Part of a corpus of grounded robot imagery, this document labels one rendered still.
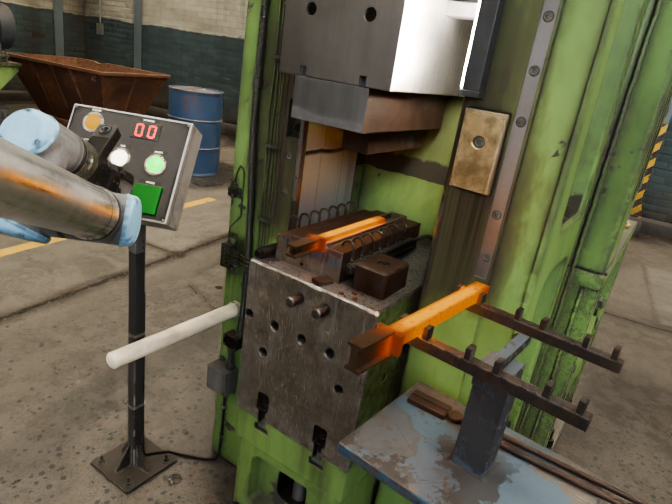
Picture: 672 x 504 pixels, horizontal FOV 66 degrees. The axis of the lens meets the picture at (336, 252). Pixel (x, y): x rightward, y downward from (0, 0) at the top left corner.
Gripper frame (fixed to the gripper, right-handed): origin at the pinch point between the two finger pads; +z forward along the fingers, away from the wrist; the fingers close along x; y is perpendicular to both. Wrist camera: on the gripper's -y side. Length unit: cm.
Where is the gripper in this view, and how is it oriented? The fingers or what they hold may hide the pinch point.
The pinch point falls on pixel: (128, 183)
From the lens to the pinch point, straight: 133.4
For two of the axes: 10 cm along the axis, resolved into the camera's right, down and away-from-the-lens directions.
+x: 9.7, 1.9, -1.1
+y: -2.1, 9.7, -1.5
